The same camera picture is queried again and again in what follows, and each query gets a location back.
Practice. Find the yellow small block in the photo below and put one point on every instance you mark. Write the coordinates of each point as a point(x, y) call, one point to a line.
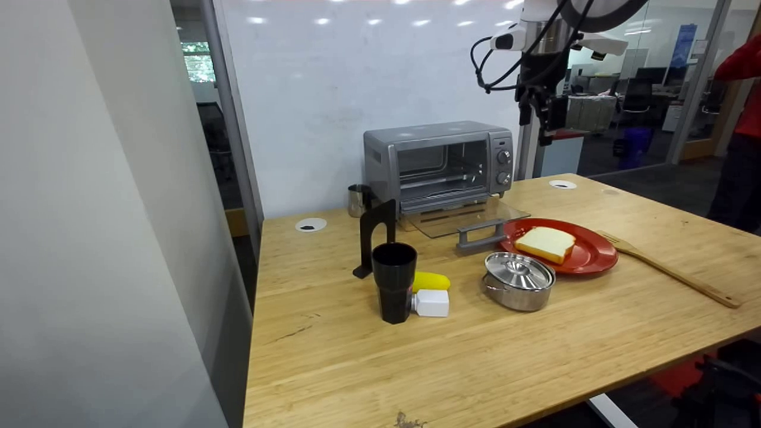
point(430, 278)

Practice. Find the white small block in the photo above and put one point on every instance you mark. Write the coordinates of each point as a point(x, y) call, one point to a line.
point(430, 302)

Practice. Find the black plastic cup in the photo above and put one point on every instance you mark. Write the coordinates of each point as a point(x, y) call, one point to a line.
point(393, 281)

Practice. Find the black metal stand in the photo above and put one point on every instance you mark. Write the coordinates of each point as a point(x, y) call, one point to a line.
point(366, 239)

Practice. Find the silver toaster oven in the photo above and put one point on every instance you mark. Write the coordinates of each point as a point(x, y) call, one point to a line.
point(381, 161)

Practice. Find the steel pot lid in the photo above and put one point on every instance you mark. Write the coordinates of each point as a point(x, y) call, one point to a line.
point(518, 269)

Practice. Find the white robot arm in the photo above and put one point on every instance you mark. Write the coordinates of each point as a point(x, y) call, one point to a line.
point(543, 10)

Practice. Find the blue wall poster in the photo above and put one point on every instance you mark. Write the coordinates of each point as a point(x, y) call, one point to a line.
point(686, 46)

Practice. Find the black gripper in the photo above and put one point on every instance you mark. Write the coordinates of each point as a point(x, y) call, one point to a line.
point(543, 75)

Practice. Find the person in red top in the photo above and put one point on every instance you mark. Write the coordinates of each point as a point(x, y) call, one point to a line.
point(744, 103)

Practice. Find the white cabinet with red top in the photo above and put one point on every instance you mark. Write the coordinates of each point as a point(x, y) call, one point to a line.
point(559, 154)

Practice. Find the slice of bread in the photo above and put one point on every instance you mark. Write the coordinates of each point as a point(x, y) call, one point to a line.
point(544, 243)

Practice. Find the small metal cup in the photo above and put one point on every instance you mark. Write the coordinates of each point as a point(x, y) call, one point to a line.
point(355, 203)

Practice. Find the red round plate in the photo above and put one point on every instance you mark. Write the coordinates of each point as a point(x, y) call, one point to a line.
point(594, 252)

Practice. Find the wooden spatula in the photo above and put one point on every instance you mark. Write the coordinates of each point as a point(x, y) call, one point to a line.
point(674, 274)

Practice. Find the red chair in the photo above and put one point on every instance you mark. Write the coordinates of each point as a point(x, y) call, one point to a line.
point(681, 376)

